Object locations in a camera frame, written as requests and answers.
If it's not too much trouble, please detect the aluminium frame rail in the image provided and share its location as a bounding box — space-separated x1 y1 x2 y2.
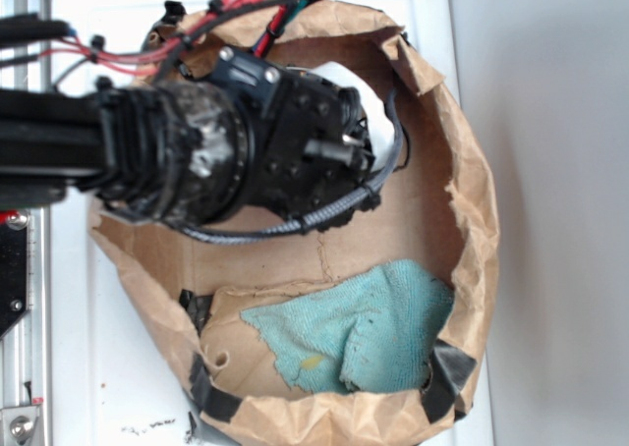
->
1 0 52 445

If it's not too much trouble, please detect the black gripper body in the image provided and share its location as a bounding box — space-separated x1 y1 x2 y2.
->
210 46 378 220

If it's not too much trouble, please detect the white camera housing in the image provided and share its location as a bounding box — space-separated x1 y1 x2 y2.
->
310 62 395 171

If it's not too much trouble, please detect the silver corner bracket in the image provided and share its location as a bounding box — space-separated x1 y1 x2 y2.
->
1 406 42 446

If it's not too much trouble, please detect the black mounting bracket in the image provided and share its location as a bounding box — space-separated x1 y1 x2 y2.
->
0 210 29 337

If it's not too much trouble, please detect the teal terry cloth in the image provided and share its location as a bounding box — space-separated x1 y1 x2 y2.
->
241 259 454 394

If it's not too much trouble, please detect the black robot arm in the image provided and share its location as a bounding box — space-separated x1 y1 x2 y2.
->
1 45 393 232

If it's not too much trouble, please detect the brown paper bag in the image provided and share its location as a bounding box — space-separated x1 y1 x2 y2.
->
89 1 499 445

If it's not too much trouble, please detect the red and black wire bundle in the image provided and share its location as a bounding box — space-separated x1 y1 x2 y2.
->
0 0 343 91

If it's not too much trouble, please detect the grey braided cable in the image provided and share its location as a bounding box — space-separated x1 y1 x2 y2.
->
181 87 410 246

